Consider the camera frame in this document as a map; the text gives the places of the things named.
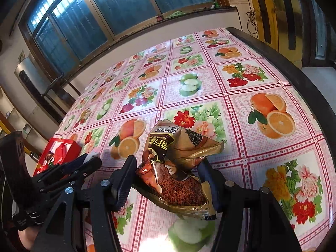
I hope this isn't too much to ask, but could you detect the brown gold snack bag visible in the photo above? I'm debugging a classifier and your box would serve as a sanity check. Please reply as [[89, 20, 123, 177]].
[[133, 120, 224, 221]]

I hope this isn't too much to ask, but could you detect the white pink snack packet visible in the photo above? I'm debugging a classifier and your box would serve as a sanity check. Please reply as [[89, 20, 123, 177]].
[[84, 151, 100, 163]]

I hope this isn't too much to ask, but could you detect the hand holding other gripper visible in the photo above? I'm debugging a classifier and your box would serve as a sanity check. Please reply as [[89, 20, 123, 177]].
[[18, 226, 41, 250]]

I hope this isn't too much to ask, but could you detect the red gift box tray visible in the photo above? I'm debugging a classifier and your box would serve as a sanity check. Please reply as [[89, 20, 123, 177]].
[[33, 138, 81, 176]]

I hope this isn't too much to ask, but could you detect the silver standing air conditioner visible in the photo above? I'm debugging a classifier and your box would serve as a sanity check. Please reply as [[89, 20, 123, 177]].
[[14, 57, 66, 125]]

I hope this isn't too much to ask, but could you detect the floral fruit pattern tablecloth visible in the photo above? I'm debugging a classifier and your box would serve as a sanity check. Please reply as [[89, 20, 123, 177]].
[[55, 28, 335, 251]]

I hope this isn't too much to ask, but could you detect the blue glass window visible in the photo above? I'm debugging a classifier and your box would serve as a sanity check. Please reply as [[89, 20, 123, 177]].
[[19, 0, 230, 79]]

